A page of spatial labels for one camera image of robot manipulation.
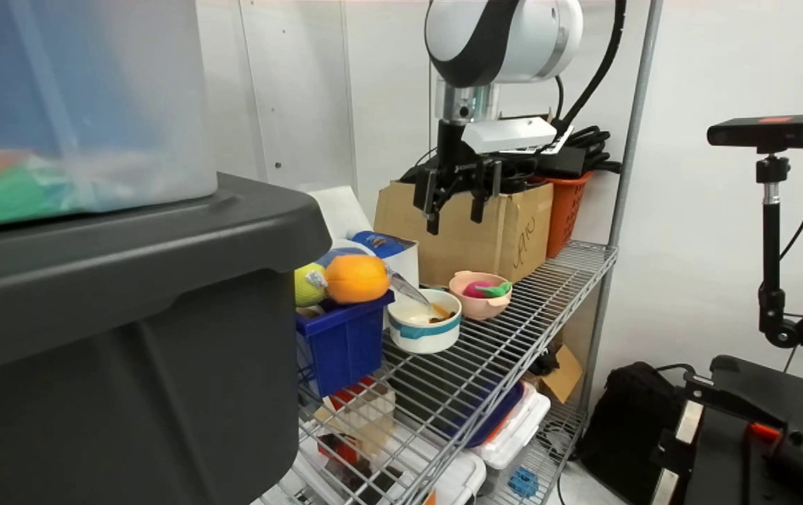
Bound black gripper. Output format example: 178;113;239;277
419;119;509;239

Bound purple toy with green leaves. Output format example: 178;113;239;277
457;274;512;304

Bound orange fruit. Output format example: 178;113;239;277
324;245;394;309

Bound yellow-green tennis ball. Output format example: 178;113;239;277
291;260;332;311

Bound pink plastic bowl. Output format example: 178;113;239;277
446;266;517;325

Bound brown and orange toy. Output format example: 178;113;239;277
420;306;457;328

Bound white bowl with teal rim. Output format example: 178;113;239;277
385;287;465;356

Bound white plastic storage container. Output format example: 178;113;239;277
470;378;554;475
413;448;488;505

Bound brown cardboard box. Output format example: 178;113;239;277
370;180;557;288

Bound white box with blue label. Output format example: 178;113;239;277
349;229;420;287

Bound orange bucket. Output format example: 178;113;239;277
538;170;595;260

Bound blue plastic bin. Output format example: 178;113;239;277
291;288;398;402

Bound small open cardboard box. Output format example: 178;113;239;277
523;343;588;407

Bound dark blue plate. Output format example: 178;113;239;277
439;375;529;448

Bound clear box with red items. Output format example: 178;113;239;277
308;375;401;471

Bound black backpack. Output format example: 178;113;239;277
576;358;683;505

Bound blue tape roll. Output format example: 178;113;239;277
502;464;543;501

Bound dark grey storage bin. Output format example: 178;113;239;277
0;170;333;505

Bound clear plastic tub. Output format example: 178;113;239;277
0;0;218;235

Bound orange black bar clamp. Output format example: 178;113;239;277
745;419;803;501

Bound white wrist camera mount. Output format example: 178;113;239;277
457;116;562;154

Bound metal wire shelf rack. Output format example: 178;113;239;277
256;0;666;505

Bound black cable conduit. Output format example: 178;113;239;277
551;0;632;138

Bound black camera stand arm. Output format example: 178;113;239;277
750;148;803;351

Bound black camera with orange mark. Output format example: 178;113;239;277
704;110;803;154

